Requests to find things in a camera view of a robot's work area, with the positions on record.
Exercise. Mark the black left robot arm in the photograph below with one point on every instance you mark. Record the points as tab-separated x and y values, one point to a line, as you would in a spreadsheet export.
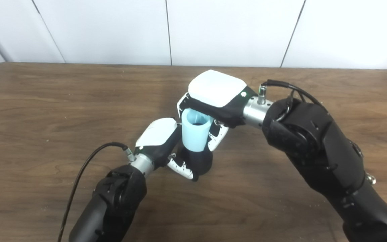
113	201

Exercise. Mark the black funnel-shaped nozzle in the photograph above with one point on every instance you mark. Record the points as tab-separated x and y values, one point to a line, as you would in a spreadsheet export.
200	163

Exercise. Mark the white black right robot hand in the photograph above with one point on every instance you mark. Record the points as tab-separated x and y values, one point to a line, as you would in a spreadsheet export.
217	90

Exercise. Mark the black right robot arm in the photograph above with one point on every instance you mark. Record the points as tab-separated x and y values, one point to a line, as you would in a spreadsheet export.
317	144

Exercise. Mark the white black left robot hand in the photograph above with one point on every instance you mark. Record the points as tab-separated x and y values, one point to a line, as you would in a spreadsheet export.
156	134

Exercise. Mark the light blue cylinder cup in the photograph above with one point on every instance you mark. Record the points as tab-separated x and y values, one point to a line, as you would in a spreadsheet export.
195	137

